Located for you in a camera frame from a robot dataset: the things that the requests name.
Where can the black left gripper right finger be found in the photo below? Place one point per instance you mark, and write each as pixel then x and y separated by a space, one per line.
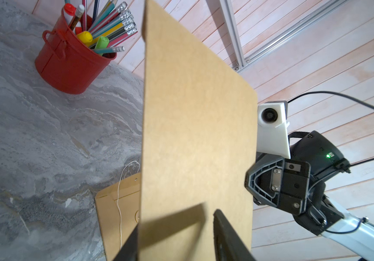
pixel 228 244

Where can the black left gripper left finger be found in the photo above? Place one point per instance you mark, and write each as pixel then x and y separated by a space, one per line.
pixel 129 251

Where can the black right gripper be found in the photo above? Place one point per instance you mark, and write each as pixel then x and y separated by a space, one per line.
pixel 314 160

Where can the brown kraft file bag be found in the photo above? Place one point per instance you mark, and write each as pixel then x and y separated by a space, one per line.
pixel 199 139
pixel 118 210

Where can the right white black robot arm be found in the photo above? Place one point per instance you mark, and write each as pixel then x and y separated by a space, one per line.
pixel 334 222

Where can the red metal pen bucket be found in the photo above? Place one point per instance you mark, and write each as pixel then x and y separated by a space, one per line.
pixel 65 63

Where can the bundle of pens and pencils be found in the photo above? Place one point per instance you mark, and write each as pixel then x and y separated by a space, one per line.
pixel 105 29

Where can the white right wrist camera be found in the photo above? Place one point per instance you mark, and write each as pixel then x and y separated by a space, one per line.
pixel 273 129

